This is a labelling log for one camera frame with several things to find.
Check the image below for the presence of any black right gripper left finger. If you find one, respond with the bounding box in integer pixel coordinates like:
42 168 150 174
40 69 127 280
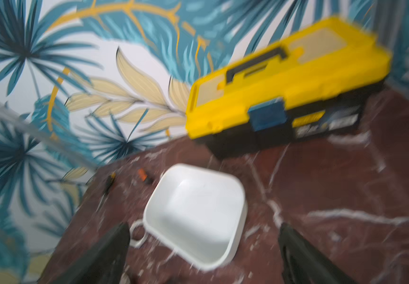
52 223 131 284

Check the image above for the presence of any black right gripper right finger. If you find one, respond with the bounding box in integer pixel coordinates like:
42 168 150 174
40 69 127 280
278 223 355 284

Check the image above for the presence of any white plastic storage box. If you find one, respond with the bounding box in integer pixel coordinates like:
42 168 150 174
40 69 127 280
130 163 248 271

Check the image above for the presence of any yellow black toolbox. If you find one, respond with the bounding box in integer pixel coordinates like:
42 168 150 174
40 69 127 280
186 17 391 159

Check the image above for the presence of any black handled screwdriver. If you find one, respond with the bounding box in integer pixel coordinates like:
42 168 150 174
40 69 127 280
96 172 116 212

